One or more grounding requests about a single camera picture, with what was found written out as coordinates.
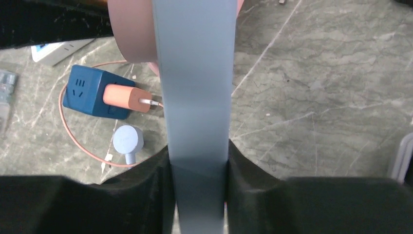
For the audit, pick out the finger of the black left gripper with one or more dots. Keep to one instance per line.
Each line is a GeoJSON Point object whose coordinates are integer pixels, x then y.
{"type": "Point", "coordinates": [34, 22]}

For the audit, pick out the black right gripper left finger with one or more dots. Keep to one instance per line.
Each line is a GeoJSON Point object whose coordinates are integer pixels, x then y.
{"type": "Point", "coordinates": [137, 201]}

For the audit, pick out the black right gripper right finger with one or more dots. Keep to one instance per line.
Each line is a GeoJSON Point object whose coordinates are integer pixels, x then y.
{"type": "Point", "coordinates": [259, 203]}

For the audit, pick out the white power strip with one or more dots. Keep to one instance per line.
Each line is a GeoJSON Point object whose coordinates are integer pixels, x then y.
{"type": "Point", "coordinates": [53, 53]}

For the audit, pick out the light blue round plug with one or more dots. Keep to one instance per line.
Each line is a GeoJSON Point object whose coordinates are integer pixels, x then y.
{"type": "Point", "coordinates": [128, 140]}

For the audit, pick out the dark blue cube socket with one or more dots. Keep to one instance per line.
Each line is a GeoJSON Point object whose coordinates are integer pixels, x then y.
{"type": "Point", "coordinates": [85, 90]}

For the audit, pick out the pink round plug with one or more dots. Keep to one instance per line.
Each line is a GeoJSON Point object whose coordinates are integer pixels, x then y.
{"type": "Point", "coordinates": [134, 31]}

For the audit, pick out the light blue power strip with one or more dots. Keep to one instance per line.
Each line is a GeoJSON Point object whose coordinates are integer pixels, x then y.
{"type": "Point", "coordinates": [195, 46]}

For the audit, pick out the clear plastic screw box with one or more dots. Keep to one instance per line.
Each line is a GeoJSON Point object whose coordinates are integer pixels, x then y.
{"type": "Point", "coordinates": [8, 82]}

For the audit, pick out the salmon usb charger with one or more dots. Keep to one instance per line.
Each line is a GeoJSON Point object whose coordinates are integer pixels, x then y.
{"type": "Point", "coordinates": [126, 97]}

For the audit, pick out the grey tool tray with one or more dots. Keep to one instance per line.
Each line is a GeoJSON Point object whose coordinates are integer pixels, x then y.
{"type": "Point", "coordinates": [399, 163]}

